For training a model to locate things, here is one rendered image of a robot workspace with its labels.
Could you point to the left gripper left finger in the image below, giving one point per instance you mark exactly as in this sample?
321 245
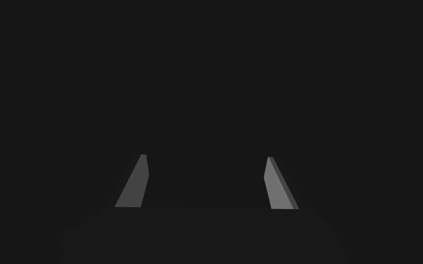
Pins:
133 187

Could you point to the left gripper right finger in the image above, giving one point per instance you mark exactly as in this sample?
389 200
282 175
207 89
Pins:
278 190

